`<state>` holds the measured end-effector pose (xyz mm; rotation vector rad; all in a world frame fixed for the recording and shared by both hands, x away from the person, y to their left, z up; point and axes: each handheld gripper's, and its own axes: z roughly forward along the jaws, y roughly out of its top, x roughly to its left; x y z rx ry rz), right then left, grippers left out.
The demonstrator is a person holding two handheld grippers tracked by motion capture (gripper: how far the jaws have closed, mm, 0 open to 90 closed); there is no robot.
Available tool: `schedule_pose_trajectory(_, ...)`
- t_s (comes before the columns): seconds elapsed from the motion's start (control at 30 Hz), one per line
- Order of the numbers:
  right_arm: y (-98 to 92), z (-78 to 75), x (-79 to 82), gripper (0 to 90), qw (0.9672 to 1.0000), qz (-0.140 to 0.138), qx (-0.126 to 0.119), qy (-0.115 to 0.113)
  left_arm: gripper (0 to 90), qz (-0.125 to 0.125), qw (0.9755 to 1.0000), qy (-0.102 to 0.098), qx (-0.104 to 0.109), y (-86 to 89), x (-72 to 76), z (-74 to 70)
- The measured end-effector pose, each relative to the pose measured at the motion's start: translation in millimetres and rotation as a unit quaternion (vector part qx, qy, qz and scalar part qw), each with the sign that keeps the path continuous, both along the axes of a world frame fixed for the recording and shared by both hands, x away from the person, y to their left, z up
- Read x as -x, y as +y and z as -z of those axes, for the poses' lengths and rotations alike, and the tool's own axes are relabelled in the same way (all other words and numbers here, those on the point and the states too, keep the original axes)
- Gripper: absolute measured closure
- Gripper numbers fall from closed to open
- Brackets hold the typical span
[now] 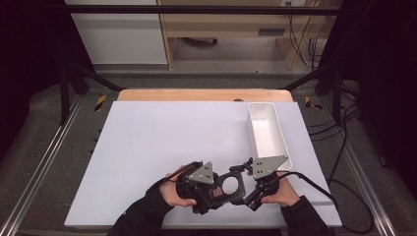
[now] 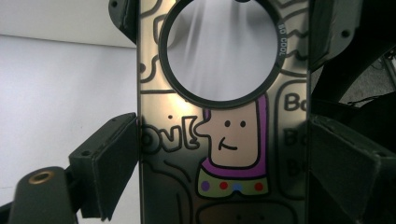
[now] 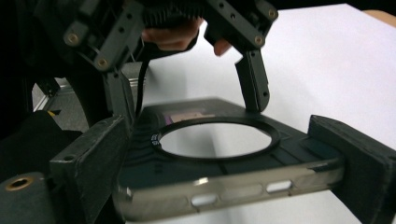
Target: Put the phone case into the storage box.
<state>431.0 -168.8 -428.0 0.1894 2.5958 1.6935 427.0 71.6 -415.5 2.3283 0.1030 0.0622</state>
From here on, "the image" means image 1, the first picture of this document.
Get white cabinet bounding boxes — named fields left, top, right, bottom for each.
left=64, top=0, right=168, bottom=65

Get white table board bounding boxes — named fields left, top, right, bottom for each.
left=64, top=100, right=343, bottom=229

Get black curtain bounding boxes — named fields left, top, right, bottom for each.
left=0, top=0, right=94, bottom=161
left=319, top=0, right=417, bottom=191

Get black horizontal frame bar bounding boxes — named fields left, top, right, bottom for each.
left=64, top=4, right=346, bottom=16

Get black door hanger tag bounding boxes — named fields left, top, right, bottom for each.
left=214, top=170, right=248, bottom=207

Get person's right hand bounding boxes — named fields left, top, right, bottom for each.
left=260, top=176, right=301, bottom=208

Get wooden desk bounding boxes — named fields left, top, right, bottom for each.
left=156, top=0, right=342, bottom=71

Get aluminium floor rail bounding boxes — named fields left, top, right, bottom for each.
left=0, top=93, right=84, bottom=236
left=338, top=136, right=398, bottom=236

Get black floor cables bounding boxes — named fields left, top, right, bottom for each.
left=307, top=80, right=363, bottom=186

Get black metal stand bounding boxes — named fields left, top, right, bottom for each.
left=58, top=60, right=127, bottom=126
left=277, top=60, right=344, bottom=126

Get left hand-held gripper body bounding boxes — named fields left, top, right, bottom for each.
left=176, top=160, right=227, bottom=216

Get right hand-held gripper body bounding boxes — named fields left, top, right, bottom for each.
left=243, top=154, right=290, bottom=211

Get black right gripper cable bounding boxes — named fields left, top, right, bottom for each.
left=274, top=170, right=376, bottom=235

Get white plastic bin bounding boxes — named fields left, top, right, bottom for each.
left=246, top=101, right=293, bottom=171

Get person's left hand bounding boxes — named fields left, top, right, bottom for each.
left=158, top=165, right=199, bottom=208

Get bundle of hanging cables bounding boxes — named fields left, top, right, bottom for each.
left=287, top=14, right=330, bottom=71

